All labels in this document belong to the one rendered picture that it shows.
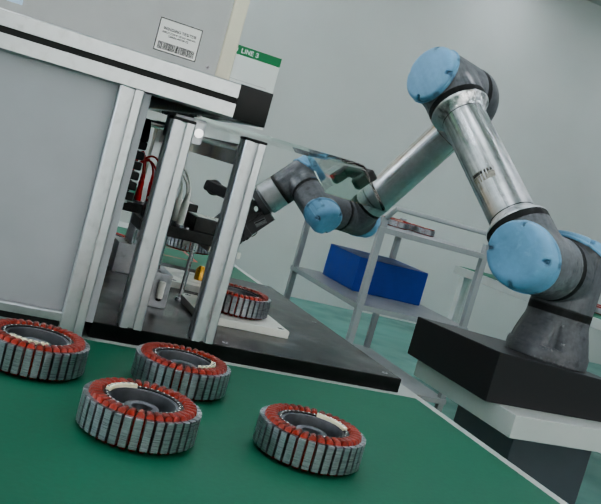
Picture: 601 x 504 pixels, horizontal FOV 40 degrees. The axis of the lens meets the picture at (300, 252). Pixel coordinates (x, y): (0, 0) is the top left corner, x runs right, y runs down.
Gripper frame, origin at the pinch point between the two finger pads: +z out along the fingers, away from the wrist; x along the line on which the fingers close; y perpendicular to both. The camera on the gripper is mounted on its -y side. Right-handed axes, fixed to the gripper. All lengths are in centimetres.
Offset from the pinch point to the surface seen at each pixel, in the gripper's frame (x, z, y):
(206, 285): -79, -13, 11
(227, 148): -69, -25, -3
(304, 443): -112, -18, 29
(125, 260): -43.4, 3.4, -0.5
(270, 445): -111, -15, 28
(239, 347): -75, -11, 21
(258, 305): -60, -14, 19
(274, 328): -61, -15, 23
